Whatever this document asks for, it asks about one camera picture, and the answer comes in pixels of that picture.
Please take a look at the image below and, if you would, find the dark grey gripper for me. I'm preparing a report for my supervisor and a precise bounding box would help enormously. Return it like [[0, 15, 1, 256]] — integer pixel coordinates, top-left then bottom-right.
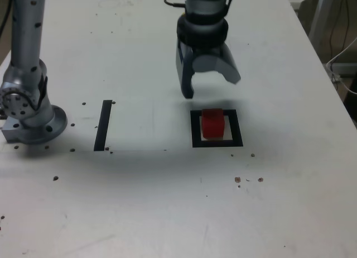
[[175, 39, 242, 100]]

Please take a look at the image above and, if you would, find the red cube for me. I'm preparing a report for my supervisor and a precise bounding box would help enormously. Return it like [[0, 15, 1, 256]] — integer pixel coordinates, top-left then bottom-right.
[[201, 108, 225, 139]]

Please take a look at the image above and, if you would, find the black tape square outline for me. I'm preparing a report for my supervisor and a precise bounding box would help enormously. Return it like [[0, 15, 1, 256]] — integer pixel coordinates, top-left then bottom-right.
[[190, 109, 244, 149]]

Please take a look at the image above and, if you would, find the black tape strip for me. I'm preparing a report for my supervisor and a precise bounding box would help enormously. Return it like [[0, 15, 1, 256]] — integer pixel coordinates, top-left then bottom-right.
[[93, 99, 113, 152]]

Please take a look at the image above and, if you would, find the black camera cable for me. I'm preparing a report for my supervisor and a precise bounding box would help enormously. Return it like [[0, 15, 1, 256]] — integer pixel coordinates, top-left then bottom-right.
[[163, 0, 188, 9]]

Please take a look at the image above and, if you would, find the white cable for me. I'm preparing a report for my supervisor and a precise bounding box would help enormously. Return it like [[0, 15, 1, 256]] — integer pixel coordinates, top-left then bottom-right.
[[324, 36, 357, 96]]

